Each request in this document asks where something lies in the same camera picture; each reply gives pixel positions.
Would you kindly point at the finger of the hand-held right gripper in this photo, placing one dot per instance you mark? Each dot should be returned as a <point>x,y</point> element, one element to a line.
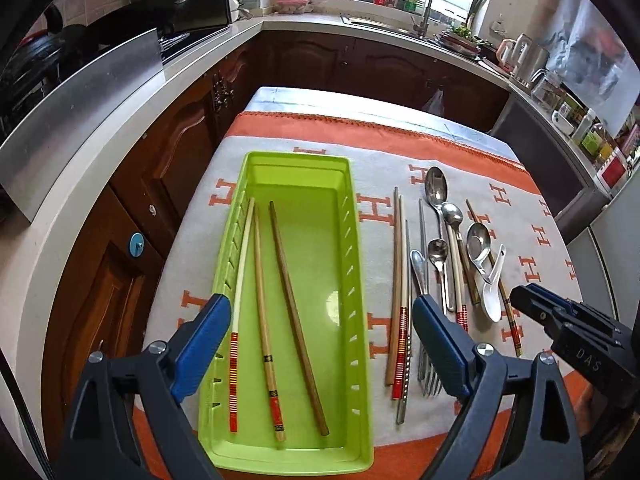
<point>530,302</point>
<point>590,314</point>

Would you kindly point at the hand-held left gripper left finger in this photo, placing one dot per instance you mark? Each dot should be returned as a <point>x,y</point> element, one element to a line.
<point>200,345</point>

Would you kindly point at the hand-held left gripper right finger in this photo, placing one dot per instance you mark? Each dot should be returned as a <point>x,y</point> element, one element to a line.
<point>440,340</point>

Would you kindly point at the green plastic utensil tray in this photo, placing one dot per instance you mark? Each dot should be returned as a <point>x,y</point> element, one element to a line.
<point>310,260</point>

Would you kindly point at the bamboo chopstick red black bands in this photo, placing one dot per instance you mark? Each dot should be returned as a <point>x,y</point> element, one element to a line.
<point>274,400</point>
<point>512,332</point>

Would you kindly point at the white ceramic spoon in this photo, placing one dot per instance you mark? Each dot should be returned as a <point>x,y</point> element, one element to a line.
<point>492,305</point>

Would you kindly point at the dark brown wooden chopstick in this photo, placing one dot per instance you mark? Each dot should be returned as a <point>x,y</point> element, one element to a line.
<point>474,295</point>
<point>295,305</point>

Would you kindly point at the plain light wooden chopstick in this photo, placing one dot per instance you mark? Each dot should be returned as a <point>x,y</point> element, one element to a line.
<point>392,285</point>

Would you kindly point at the steel fork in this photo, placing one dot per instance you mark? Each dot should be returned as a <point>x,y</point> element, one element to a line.
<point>419,267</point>

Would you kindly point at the metal chopstick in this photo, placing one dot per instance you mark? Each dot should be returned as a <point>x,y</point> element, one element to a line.
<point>422,230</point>
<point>402,410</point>

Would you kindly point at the steel soup spoon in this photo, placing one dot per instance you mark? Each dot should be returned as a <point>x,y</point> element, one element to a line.
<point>477,240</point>

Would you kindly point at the small steel spoon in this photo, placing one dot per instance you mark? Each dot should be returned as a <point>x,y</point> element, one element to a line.
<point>438,251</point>

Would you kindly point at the medium steel spoon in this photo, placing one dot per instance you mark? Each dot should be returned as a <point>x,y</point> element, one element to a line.
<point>452,215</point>

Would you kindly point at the blue round cabinet knob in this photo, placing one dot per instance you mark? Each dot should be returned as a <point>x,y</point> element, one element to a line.
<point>136,245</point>

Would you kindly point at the large steel spoon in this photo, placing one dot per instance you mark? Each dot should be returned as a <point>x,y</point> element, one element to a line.
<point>436,185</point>

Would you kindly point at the brown wooden kitchen cabinets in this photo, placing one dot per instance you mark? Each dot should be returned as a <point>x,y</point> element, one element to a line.
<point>175,160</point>

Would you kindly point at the orange and grey patterned blanket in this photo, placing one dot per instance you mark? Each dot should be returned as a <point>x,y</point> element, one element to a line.
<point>380,160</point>

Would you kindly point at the glass jar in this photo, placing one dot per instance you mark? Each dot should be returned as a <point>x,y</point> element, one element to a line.
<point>546,87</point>

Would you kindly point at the clear hanging plastic bag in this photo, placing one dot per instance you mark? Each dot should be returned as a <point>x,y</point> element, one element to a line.
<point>435,102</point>

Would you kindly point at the steel electric kettle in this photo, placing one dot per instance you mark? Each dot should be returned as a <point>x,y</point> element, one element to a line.
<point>530,60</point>

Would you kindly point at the white jug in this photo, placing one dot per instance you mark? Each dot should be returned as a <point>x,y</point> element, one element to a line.
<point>506,52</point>

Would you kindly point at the stainless steel panel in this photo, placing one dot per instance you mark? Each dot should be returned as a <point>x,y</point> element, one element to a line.
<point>75,120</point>

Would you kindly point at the plate of green vegetables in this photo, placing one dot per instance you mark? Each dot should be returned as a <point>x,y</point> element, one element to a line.
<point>465,37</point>

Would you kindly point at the white kitchen countertop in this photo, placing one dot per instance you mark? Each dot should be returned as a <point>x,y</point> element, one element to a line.
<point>210,55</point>

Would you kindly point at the steel kitchen faucet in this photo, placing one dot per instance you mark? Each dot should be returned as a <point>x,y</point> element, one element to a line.
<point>424,15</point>

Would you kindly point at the steel kitchen sink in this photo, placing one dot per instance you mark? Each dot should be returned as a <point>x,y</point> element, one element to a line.
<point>375,22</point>

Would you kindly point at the black wok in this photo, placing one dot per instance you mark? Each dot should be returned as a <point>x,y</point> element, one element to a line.
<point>55,45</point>

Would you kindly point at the crumpled plastic bag on wall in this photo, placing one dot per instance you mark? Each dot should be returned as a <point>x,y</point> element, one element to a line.
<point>590,65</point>

